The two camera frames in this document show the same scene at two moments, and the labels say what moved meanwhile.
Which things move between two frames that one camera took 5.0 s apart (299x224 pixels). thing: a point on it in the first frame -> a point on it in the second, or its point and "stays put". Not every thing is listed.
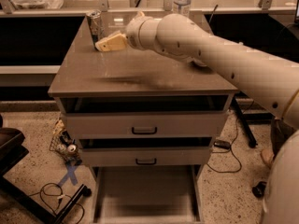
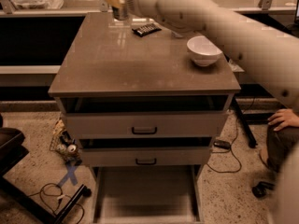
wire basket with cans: [64, 145] stays put
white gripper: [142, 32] -> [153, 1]
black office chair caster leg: [259, 189] stays put
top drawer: [146, 125] stays put
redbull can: [94, 21] -> [120, 13]
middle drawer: [148, 157] stays put
